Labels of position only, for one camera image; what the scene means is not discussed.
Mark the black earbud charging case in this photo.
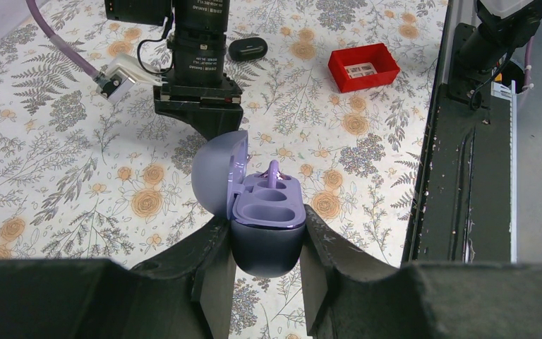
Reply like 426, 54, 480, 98
228, 37, 268, 62

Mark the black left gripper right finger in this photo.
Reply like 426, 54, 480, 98
300, 207, 542, 338

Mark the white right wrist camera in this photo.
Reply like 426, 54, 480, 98
95, 53, 163, 103

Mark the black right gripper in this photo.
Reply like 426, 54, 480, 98
153, 28, 243, 141

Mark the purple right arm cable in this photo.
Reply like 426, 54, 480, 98
25, 0, 101, 81

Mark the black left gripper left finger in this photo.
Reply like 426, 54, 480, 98
0, 218, 236, 338

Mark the lavender oval case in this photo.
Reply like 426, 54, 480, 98
191, 131, 306, 278

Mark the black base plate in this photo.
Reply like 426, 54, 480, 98
401, 20, 515, 264

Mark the white slotted cable duct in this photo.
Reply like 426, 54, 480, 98
491, 80, 518, 263

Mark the red parts bin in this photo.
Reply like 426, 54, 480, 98
327, 43, 400, 93

